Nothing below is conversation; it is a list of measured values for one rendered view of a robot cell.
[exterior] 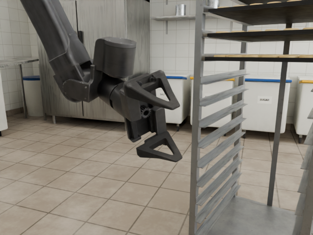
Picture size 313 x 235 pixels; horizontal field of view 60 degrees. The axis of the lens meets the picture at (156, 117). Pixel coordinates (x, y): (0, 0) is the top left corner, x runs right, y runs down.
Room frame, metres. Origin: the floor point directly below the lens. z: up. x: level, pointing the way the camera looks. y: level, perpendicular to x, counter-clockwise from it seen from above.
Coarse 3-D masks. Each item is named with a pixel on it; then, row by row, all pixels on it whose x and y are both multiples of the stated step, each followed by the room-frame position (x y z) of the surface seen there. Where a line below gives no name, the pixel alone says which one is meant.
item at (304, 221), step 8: (312, 152) 0.86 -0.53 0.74; (312, 160) 0.86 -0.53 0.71; (312, 168) 0.86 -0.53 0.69; (312, 176) 0.86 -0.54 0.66; (312, 184) 0.86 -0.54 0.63; (312, 192) 0.85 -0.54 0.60; (312, 200) 0.85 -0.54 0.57; (304, 208) 0.86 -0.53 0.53; (312, 208) 0.85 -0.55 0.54; (304, 216) 0.86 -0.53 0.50; (312, 216) 0.85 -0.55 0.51; (304, 224) 0.86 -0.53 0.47; (304, 232) 0.86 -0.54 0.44
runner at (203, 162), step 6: (240, 132) 1.61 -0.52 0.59; (228, 138) 1.42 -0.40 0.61; (234, 138) 1.49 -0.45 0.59; (222, 144) 1.35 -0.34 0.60; (228, 144) 1.39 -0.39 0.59; (216, 150) 1.28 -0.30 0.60; (222, 150) 1.30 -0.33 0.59; (204, 156) 1.16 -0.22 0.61; (210, 156) 1.21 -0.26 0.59; (216, 156) 1.21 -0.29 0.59; (198, 162) 1.10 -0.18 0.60; (204, 162) 1.14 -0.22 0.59
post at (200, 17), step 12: (204, 0) 1.11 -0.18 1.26; (204, 24) 1.12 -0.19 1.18; (192, 120) 1.11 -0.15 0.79; (192, 132) 1.11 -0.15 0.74; (192, 144) 1.11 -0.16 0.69; (192, 156) 1.11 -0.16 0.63; (192, 168) 1.11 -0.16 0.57; (192, 180) 1.11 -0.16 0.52; (192, 192) 1.11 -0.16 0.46; (192, 204) 1.10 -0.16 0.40; (192, 216) 1.10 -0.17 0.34; (192, 228) 1.10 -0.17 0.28
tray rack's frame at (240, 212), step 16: (288, 48) 1.50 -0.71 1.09; (240, 64) 1.62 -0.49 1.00; (240, 80) 1.61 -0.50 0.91; (240, 96) 1.61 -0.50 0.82; (240, 112) 1.61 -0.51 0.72; (272, 160) 1.51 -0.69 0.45; (272, 176) 1.50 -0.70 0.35; (272, 192) 1.50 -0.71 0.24; (224, 208) 1.47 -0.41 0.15; (240, 208) 1.47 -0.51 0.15; (256, 208) 1.47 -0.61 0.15; (272, 208) 1.47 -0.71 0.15; (224, 224) 1.32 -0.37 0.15; (240, 224) 1.32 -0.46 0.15; (256, 224) 1.32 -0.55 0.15; (272, 224) 1.32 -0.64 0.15; (288, 224) 1.32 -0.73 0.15
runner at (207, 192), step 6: (234, 162) 1.54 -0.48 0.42; (240, 162) 1.57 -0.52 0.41; (228, 168) 1.45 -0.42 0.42; (234, 168) 1.48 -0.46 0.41; (222, 174) 1.37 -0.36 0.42; (228, 174) 1.40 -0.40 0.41; (216, 180) 1.30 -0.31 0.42; (222, 180) 1.32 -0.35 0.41; (210, 186) 1.23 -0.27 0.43; (216, 186) 1.26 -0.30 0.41; (204, 192) 1.17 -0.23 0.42; (210, 192) 1.20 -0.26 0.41; (198, 198) 1.12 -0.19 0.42; (204, 198) 1.14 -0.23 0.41; (198, 204) 1.09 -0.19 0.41
